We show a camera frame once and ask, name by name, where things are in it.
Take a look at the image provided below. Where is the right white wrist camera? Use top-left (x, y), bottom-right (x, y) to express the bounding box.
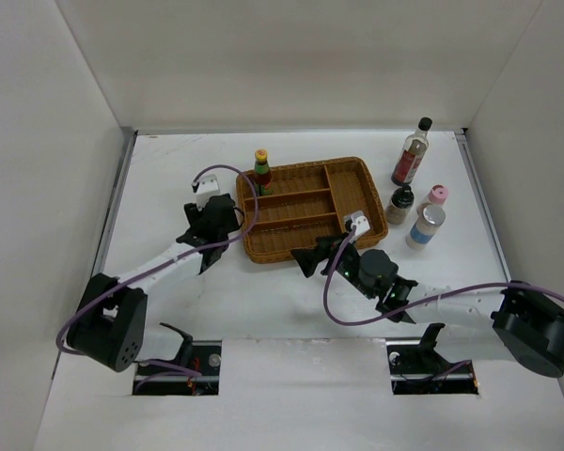
top-left (343, 210), bottom-right (370, 241)

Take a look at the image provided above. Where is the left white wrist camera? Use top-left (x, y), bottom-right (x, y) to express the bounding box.
top-left (191, 175), bottom-right (220, 210)

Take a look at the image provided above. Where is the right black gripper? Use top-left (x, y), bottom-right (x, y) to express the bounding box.
top-left (291, 231), bottom-right (377, 299)

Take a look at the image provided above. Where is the tall dark soy sauce bottle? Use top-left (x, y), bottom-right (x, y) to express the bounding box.
top-left (391, 117), bottom-right (432, 186)

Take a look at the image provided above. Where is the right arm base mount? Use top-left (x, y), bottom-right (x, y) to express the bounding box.
top-left (386, 323), bottom-right (478, 396)

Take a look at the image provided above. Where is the small brown black-capped bottle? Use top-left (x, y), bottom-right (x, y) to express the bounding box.
top-left (385, 185), bottom-right (415, 225)

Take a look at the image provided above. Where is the pink-capped spice bottle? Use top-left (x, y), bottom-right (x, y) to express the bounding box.
top-left (416, 184), bottom-right (449, 214)

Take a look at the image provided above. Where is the red sauce bottle green label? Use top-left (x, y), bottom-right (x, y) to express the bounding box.
top-left (254, 149), bottom-right (273, 196)

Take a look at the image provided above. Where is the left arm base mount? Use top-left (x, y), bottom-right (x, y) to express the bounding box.
top-left (132, 322), bottom-right (223, 397)

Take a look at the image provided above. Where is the silver-capped blue label shaker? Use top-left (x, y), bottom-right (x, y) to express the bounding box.
top-left (406, 204), bottom-right (447, 250)

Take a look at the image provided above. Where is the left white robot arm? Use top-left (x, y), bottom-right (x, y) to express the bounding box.
top-left (57, 194), bottom-right (241, 375)

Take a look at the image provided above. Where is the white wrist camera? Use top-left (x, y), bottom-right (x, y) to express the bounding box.
top-left (343, 210), bottom-right (370, 241)
top-left (191, 175), bottom-right (220, 210)

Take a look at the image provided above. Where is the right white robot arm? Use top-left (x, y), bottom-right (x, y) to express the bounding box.
top-left (290, 234), bottom-right (564, 378)

